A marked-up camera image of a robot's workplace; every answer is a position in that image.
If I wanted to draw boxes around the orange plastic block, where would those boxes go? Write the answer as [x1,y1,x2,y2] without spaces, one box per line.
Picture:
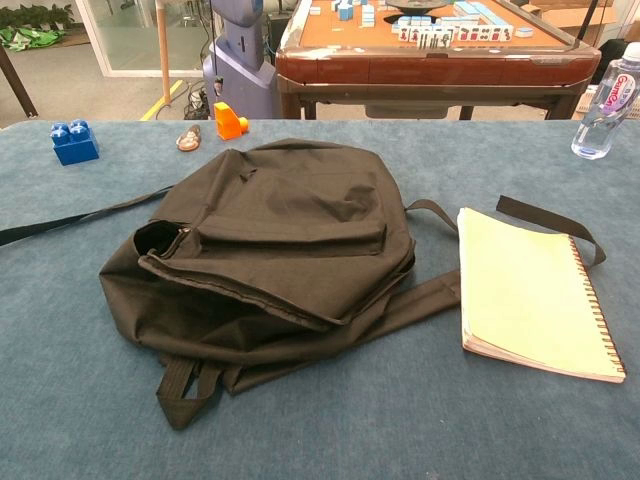
[213,101,250,141]

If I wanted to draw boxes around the blue-grey machine pedestal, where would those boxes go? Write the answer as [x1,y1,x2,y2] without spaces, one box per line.
[202,0,282,120]

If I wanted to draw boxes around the clear plastic water bottle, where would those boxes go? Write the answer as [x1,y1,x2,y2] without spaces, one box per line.
[570,42,640,161]

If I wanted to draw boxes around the standing mahjong tile group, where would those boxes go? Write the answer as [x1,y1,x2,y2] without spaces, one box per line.
[416,28,452,50]

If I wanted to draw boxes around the spiral-bound kraft notebook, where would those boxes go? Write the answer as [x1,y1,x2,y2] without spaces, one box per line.
[456,206,628,385]

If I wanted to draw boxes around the black slanted metal leg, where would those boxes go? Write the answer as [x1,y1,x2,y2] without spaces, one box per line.
[0,44,40,120]

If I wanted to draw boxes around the small brown keychain charm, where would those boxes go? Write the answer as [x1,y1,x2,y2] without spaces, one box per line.
[175,124,202,152]

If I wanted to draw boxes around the brown mahjong table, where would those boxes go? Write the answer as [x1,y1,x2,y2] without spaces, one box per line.
[274,0,603,121]

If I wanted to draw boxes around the black fabric backpack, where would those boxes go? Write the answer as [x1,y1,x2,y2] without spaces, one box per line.
[0,138,608,431]

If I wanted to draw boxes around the blue felt table cover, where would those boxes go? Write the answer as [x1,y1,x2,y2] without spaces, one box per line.
[0,118,640,480]

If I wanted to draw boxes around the row of mahjong tiles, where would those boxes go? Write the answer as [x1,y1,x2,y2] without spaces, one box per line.
[397,24,515,44]

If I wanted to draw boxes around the wooden pole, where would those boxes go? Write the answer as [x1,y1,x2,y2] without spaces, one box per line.
[155,0,174,105]

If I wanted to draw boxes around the black cable tangle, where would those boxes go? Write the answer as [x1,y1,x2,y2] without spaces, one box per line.
[183,78,211,120]

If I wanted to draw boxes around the green cloth pile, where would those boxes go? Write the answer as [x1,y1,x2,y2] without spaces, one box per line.
[0,27,66,51]

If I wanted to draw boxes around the blue toy building brick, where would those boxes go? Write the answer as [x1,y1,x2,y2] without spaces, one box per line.
[49,118,100,167]

